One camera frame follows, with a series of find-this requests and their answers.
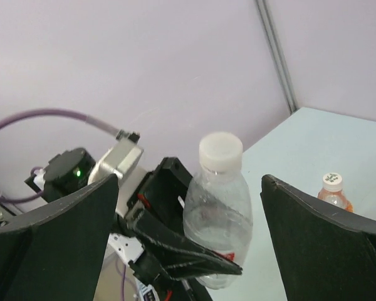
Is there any clear water bottle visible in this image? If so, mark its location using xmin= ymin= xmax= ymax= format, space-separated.
xmin=182 ymin=132 xmax=254 ymax=290

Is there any left aluminium frame post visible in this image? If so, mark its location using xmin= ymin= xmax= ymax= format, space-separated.
xmin=255 ymin=0 xmax=298 ymax=114

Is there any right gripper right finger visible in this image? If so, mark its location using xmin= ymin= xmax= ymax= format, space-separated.
xmin=261 ymin=174 xmax=376 ymax=300

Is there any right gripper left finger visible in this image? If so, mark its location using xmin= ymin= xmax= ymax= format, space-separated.
xmin=0 ymin=175 xmax=118 ymax=300

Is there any orange drink bottle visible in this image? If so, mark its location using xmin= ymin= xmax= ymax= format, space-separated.
xmin=317 ymin=172 xmax=353 ymax=212

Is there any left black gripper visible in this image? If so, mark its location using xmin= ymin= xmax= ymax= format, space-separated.
xmin=125 ymin=156 xmax=243 ymax=283

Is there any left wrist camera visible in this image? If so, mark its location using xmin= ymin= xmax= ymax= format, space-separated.
xmin=88 ymin=133 xmax=147 ymax=218

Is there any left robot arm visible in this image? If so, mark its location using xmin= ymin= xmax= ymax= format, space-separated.
xmin=25 ymin=148 xmax=242 ymax=284

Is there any white water bottle cap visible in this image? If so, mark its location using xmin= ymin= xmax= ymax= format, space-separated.
xmin=199 ymin=132 xmax=243 ymax=172

